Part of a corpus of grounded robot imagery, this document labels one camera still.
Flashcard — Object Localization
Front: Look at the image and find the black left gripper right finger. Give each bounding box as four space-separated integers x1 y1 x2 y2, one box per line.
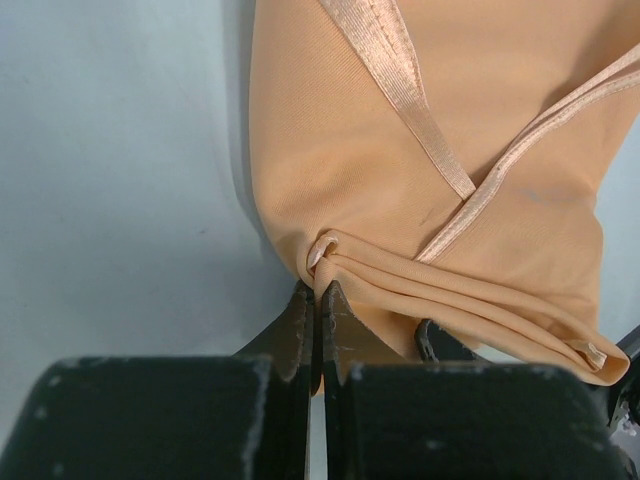
322 282 627 479

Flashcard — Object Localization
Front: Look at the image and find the orange cloth napkin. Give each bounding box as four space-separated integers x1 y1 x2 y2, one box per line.
249 1 639 386

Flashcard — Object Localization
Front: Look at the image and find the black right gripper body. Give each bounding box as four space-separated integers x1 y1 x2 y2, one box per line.
607 327 639 479

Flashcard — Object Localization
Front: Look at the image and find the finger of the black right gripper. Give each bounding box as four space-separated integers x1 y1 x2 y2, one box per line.
414 319 487 363

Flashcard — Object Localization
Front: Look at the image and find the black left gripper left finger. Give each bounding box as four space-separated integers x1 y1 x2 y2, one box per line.
9 284 314 479

